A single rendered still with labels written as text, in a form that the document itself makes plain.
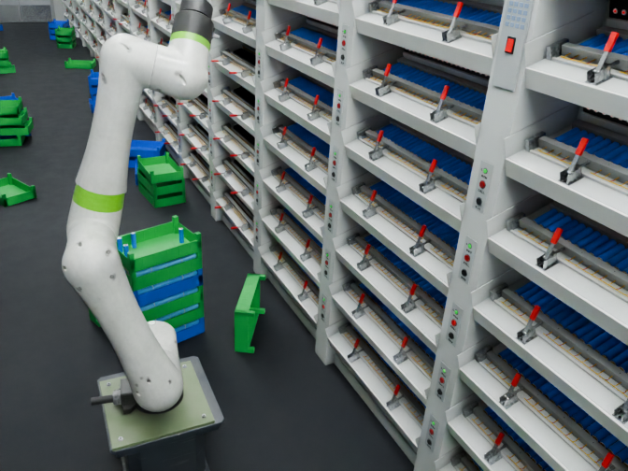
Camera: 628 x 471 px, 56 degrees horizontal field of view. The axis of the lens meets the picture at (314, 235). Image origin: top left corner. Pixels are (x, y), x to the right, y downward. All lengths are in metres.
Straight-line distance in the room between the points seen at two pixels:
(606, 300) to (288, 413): 1.29
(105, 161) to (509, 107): 0.91
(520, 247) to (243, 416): 1.22
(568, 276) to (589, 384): 0.23
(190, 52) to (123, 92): 0.17
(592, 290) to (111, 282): 1.02
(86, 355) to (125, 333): 1.10
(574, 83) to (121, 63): 0.92
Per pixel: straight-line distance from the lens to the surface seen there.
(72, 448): 2.20
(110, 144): 1.42
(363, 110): 1.96
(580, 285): 1.32
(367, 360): 2.21
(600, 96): 1.21
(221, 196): 3.45
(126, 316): 1.44
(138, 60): 1.37
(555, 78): 1.28
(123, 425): 1.82
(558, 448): 1.52
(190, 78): 1.37
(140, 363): 1.52
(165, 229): 2.50
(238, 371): 2.39
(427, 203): 1.62
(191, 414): 1.82
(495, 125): 1.39
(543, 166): 1.34
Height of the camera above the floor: 1.56
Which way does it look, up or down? 28 degrees down
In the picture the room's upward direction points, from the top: 4 degrees clockwise
